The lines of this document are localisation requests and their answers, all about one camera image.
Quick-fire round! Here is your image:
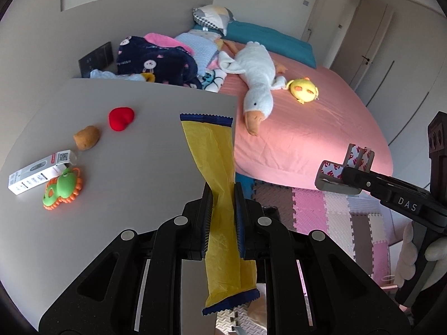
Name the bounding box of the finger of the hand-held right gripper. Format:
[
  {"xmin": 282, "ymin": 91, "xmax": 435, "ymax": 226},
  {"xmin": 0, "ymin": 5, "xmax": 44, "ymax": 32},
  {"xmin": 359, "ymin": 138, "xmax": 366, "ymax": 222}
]
[{"xmin": 340, "ymin": 167, "xmax": 395, "ymax": 199}]

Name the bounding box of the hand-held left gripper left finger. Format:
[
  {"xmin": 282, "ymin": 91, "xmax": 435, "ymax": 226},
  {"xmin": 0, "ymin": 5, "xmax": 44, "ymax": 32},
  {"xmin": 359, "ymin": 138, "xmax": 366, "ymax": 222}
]
[{"xmin": 38, "ymin": 183, "xmax": 213, "ymax": 335}]

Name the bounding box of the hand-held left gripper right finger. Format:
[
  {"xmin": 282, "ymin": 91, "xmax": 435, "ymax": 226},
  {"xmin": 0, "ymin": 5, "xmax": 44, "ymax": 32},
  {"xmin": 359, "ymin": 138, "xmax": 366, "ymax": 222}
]
[{"xmin": 235, "ymin": 182, "xmax": 413, "ymax": 335}]

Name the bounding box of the yellow plastic wrapper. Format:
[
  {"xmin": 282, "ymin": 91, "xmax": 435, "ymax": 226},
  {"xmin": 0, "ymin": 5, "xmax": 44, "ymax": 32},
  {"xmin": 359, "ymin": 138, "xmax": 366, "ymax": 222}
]
[{"xmin": 180, "ymin": 113, "xmax": 261, "ymax": 316}]

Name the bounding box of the person's right hand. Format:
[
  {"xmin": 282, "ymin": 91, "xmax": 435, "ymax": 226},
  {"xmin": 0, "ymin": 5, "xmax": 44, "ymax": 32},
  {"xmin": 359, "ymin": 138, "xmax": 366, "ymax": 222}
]
[{"xmin": 396, "ymin": 221, "xmax": 447, "ymax": 287}]

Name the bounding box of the teal bed base cover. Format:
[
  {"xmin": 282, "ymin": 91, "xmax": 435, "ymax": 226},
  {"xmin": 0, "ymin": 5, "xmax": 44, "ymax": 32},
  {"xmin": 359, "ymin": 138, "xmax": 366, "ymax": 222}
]
[{"xmin": 235, "ymin": 173, "xmax": 257, "ymax": 201}]

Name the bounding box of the foam puzzle floor mat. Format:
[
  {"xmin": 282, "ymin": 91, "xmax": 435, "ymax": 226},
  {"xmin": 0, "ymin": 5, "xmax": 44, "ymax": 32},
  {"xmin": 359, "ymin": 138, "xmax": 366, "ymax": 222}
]
[{"xmin": 217, "ymin": 178, "xmax": 402, "ymax": 335}]

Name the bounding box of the pink bed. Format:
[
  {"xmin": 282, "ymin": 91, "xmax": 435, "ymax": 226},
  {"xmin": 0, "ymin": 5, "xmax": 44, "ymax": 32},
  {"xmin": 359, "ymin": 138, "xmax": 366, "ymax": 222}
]
[{"xmin": 218, "ymin": 40, "xmax": 393, "ymax": 191}]

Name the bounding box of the yellow chick plush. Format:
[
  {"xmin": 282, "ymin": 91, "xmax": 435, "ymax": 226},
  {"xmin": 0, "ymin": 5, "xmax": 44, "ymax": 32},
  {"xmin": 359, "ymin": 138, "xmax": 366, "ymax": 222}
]
[{"xmin": 287, "ymin": 77, "xmax": 320, "ymax": 105}]

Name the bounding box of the white wardrobe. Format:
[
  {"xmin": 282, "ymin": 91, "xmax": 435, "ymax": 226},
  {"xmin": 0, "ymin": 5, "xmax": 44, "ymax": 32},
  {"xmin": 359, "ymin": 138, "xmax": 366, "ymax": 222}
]
[{"xmin": 332, "ymin": 0, "xmax": 447, "ymax": 147}]

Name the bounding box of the red heart toy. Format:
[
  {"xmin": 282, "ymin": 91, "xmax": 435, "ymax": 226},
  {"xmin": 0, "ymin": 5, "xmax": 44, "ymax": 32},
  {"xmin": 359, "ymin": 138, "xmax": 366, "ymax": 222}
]
[{"xmin": 109, "ymin": 107, "xmax": 135, "ymax": 131}]

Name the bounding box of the white cartoon print cloth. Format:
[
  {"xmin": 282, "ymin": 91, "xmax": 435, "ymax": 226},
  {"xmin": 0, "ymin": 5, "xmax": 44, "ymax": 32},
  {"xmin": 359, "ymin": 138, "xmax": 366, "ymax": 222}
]
[{"xmin": 199, "ymin": 68, "xmax": 227, "ymax": 94}]

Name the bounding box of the white goose plush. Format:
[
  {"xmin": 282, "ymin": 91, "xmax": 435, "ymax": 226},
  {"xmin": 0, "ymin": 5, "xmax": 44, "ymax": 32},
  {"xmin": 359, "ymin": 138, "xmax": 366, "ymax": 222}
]
[{"xmin": 218, "ymin": 41, "xmax": 289, "ymax": 137}]

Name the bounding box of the brown potato toy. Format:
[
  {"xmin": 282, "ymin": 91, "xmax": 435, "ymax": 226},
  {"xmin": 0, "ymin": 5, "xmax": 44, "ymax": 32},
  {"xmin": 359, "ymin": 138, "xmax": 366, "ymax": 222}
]
[{"xmin": 74, "ymin": 126, "xmax": 101, "ymax": 151}]

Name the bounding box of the green orange frog toy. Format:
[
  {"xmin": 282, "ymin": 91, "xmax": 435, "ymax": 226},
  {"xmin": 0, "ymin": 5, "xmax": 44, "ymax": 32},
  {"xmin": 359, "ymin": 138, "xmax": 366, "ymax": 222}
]
[{"xmin": 43, "ymin": 167, "xmax": 84, "ymax": 210}]

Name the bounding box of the yellow black toy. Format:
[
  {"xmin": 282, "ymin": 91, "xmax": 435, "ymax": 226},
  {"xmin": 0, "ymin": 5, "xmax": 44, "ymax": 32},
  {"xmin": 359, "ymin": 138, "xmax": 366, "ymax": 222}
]
[{"xmin": 126, "ymin": 73, "xmax": 156, "ymax": 83}]

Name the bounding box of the navy printed blanket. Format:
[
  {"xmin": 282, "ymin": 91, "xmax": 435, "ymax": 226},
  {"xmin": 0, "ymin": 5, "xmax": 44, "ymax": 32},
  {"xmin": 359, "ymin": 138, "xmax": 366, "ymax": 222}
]
[{"xmin": 116, "ymin": 36, "xmax": 203, "ymax": 89}]

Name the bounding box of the white room door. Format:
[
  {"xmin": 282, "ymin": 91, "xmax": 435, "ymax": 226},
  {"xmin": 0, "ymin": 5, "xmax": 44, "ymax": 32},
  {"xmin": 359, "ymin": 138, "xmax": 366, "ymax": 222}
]
[{"xmin": 307, "ymin": 0, "xmax": 364, "ymax": 67}]

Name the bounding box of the teal pillow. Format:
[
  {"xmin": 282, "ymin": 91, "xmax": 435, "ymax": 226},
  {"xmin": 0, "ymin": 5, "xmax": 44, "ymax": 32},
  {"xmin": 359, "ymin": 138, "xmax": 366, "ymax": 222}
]
[{"xmin": 223, "ymin": 20, "xmax": 317, "ymax": 69}]

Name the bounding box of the light blue waffle blanket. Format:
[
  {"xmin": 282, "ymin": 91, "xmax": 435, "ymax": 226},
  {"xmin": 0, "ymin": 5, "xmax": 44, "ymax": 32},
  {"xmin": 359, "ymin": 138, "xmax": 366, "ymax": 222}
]
[{"xmin": 175, "ymin": 31, "xmax": 224, "ymax": 70}]

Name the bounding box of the white cardboard box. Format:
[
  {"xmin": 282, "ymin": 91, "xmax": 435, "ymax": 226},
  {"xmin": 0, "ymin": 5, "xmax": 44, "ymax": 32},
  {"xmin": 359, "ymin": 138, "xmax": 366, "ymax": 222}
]
[{"xmin": 8, "ymin": 149, "xmax": 78, "ymax": 195}]

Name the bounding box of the pink fleece blanket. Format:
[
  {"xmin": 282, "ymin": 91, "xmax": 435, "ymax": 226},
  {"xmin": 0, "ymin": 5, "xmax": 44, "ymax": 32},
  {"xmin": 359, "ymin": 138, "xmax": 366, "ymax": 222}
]
[{"xmin": 144, "ymin": 33, "xmax": 194, "ymax": 56}]

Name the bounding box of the patchwork pillow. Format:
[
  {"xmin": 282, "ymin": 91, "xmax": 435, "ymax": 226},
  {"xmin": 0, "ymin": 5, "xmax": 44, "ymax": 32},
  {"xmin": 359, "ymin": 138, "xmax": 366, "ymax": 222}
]
[{"xmin": 193, "ymin": 4, "xmax": 236, "ymax": 37}]

